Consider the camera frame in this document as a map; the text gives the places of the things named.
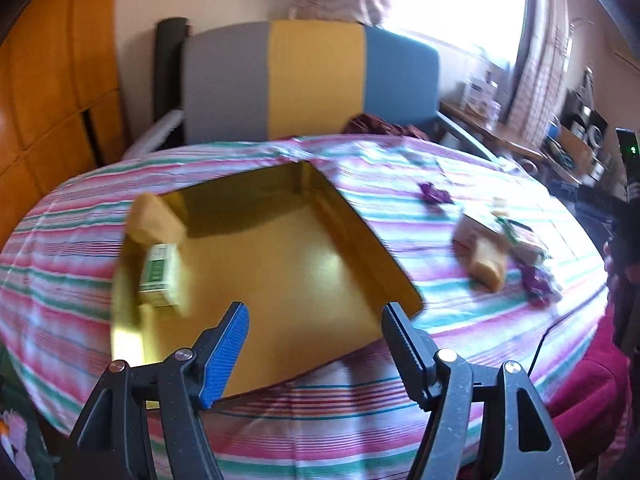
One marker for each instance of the maroon cloth on chair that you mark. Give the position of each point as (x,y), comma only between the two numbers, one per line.
(369,124)

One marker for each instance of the red bed cover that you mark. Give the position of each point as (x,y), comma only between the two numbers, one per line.
(588,408)

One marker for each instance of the purple candy packet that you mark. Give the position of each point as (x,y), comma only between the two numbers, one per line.
(433,195)

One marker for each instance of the green white small box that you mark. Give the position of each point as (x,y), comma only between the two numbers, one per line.
(159,284)

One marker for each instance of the gold metal tray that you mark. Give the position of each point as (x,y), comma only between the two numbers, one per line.
(285,242)

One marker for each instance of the purple snack packet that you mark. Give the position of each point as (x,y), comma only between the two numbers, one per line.
(539,283)

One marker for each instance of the green cracker snack packet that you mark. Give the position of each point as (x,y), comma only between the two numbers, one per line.
(525,244)

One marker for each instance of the white appliance box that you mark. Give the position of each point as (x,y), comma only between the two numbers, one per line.
(478,95)

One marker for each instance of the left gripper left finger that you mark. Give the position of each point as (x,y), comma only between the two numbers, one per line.
(111,438)

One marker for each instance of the grey yellow blue chair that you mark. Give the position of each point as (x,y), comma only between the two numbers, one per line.
(276,80)

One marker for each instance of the wooden side desk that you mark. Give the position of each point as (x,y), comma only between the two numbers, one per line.
(498,137)

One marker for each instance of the white rectangular box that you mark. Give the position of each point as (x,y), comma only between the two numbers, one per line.
(473,225)

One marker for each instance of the orange wooden wardrobe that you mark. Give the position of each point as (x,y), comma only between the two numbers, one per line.
(61,110)

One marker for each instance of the yellow sponge cake block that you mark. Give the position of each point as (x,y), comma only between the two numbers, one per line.
(150,221)

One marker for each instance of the right hand of person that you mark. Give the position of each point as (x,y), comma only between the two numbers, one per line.
(632,271)

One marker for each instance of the yellow wrapped cake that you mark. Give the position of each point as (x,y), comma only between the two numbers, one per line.
(488,263)

